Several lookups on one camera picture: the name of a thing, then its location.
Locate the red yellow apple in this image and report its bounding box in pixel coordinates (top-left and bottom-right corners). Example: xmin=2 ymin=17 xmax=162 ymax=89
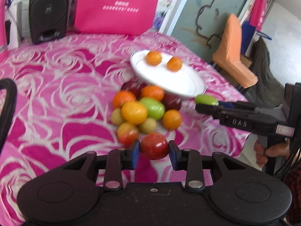
xmin=117 ymin=122 xmax=140 ymax=148

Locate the small green fruit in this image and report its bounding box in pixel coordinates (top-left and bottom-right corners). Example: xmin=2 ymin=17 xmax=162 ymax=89
xmin=194 ymin=94 xmax=219 ymax=106

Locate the orange mandarin pile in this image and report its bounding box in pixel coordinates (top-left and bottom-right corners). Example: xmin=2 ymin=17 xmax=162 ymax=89
xmin=140 ymin=85 xmax=165 ymax=101
xmin=162 ymin=109 xmax=182 ymax=130
xmin=112 ymin=90 xmax=136 ymax=109

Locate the tan longan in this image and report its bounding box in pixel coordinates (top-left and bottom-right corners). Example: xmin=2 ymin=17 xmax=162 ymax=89
xmin=110 ymin=108 xmax=124 ymax=127
xmin=139 ymin=117 xmax=157 ymax=134

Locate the yellow orange fruit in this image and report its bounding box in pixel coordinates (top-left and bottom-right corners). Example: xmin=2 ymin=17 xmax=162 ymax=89
xmin=121 ymin=101 xmax=148 ymax=125

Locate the person's right hand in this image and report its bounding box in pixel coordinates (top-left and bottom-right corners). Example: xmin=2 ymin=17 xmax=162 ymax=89
xmin=254 ymin=140 xmax=290 ymax=168

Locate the dark green jacket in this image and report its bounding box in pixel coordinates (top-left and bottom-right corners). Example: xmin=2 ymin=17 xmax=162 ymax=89
xmin=245 ymin=37 xmax=285 ymax=108

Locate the orange covered chair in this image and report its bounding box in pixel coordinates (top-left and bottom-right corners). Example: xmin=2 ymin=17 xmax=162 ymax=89
xmin=212 ymin=13 xmax=258 ymax=89

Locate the white round plate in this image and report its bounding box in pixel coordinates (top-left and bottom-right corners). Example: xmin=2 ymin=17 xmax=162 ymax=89
xmin=130 ymin=50 xmax=207 ymax=99

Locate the large green fruit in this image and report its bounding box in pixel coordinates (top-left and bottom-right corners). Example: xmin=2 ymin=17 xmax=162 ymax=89
xmin=139 ymin=97 xmax=165 ymax=120

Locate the blue bag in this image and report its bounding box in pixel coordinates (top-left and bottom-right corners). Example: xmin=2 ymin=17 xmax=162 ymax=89
xmin=241 ymin=21 xmax=256 ymax=55

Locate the orange mandarin top pile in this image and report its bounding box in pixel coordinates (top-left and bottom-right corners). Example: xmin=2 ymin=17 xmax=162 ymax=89
xmin=140 ymin=85 xmax=165 ymax=101

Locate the orange on plate right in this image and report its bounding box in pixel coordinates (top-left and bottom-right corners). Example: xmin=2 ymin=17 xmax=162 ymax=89
xmin=166 ymin=57 xmax=183 ymax=72

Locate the orange on plate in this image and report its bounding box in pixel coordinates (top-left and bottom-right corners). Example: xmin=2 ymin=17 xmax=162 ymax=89
xmin=166 ymin=57 xmax=183 ymax=72
xmin=145 ymin=50 xmax=162 ymax=66

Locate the pink rose tablecloth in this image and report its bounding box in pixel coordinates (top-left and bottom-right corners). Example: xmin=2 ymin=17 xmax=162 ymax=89
xmin=1 ymin=31 xmax=244 ymax=225

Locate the pink hanging bag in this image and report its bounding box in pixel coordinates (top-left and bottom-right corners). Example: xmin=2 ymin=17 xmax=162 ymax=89
xmin=249 ymin=0 xmax=266 ymax=31

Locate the orange on plate left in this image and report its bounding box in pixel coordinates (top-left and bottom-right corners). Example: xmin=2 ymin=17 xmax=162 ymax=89
xmin=145 ymin=50 xmax=162 ymax=66

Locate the pink tote bag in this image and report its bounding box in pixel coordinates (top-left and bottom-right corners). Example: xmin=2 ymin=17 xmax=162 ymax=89
xmin=74 ymin=0 xmax=158 ymax=36

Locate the pink thermos bottle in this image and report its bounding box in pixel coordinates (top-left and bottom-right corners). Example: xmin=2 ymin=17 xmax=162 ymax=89
xmin=0 ymin=0 xmax=8 ymax=61

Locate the black speaker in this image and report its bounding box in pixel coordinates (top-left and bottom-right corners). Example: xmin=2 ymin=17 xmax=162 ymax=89
xmin=29 ymin=0 xmax=69 ymax=44

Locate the white appliance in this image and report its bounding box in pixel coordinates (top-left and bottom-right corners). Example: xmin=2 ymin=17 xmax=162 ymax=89
xmin=5 ymin=0 xmax=30 ymax=50

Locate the black cable loop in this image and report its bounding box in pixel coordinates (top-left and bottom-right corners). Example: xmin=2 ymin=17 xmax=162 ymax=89
xmin=0 ymin=78 xmax=18 ymax=154

